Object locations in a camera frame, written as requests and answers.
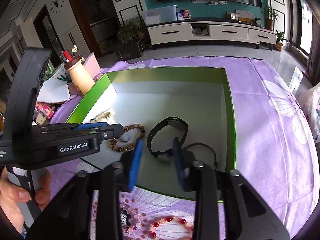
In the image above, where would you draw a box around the pink crystal bead bracelet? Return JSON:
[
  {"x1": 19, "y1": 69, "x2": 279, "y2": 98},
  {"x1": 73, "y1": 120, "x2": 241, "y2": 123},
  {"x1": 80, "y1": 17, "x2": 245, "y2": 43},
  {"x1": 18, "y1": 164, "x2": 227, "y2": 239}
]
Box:
[{"x1": 119, "y1": 198, "x2": 147, "y2": 239}]

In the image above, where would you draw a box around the red and pink bead bracelet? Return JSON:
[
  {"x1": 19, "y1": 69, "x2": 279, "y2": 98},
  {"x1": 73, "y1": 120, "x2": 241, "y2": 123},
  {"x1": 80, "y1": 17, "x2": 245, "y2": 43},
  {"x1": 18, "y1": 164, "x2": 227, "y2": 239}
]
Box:
[{"x1": 149, "y1": 216, "x2": 194, "y2": 240}]

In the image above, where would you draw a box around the brown wooden bead bracelet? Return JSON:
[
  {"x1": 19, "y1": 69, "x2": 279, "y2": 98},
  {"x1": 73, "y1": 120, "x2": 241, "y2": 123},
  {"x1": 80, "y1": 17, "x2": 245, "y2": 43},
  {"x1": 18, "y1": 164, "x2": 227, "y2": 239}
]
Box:
[{"x1": 109, "y1": 122, "x2": 146, "y2": 153}]

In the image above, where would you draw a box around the black cord bangle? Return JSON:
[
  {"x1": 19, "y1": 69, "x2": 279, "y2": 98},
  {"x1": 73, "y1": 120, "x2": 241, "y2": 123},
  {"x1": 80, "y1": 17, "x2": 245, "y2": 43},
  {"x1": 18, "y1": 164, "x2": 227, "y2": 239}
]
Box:
[{"x1": 182, "y1": 143, "x2": 218, "y2": 170}]

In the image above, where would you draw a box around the black wristwatch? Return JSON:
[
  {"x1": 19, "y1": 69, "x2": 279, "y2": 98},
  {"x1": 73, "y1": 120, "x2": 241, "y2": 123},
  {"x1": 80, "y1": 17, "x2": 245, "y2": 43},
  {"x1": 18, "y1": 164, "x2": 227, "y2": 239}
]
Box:
[{"x1": 146, "y1": 116, "x2": 188, "y2": 163}]

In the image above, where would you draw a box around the cream plastic wristwatch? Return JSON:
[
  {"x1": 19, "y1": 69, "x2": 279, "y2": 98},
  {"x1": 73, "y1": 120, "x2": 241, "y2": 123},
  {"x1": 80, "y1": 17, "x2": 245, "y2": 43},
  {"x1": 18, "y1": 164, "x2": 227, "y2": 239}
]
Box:
[{"x1": 90, "y1": 112, "x2": 116, "y2": 125}]

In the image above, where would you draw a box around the person's left hand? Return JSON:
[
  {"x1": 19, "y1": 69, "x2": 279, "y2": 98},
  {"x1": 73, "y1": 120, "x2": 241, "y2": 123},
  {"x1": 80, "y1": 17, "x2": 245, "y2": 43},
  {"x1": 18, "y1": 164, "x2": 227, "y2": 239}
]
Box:
[{"x1": 1, "y1": 167, "x2": 52, "y2": 234}]

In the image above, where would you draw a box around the white paper sheet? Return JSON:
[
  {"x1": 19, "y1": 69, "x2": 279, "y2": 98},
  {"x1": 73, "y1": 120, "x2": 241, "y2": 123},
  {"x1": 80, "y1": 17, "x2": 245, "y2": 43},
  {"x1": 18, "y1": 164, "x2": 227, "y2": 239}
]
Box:
[{"x1": 36, "y1": 77, "x2": 70, "y2": 103}]

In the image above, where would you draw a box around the yellow bear bottle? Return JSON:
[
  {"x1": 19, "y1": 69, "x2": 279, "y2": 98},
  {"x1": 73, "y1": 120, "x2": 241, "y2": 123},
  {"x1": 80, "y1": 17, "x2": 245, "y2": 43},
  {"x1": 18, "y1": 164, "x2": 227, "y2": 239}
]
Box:
[{"x1": 65, "y1": 56, "x2": 95, "y2": 95}]

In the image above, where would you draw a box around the green cardboard box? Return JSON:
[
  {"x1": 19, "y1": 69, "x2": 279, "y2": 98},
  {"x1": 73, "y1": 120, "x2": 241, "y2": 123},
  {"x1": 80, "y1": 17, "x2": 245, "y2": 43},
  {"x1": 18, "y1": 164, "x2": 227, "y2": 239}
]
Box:
[{"x1": 66, "y1": 67, "x2": 236, "y2": 200}]

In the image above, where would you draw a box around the white plastic shopping bag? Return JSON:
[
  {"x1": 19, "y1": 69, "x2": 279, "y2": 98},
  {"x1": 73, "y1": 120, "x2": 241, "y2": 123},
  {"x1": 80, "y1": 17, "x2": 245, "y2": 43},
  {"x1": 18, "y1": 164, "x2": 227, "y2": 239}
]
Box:
[{"x1": 298, "y1": 83, "x2": 320, "y2": 144}]

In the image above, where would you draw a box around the potted green plant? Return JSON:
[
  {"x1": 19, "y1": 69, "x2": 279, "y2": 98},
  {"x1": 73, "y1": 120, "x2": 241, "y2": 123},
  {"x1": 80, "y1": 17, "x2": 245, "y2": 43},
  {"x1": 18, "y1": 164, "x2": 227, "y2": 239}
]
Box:
[{"x1": 117, "y1": 22, "x2": 146, "y2": 59}]

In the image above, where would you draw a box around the white TV cabinet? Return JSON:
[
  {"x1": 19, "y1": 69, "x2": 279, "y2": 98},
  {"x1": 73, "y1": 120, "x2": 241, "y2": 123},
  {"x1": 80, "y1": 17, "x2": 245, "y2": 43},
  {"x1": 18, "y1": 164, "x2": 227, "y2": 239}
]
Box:
[{"x1": 147, "y1": 21, "x2": 277, "y2": 49}]

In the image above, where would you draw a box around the clear plastic storage bin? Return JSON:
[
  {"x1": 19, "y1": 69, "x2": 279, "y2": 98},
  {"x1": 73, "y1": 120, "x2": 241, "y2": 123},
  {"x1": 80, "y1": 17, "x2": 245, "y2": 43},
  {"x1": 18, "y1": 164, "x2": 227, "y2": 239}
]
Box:
[{"x1": 141, "y1": 5, "x2": 177, "y2": 26}]

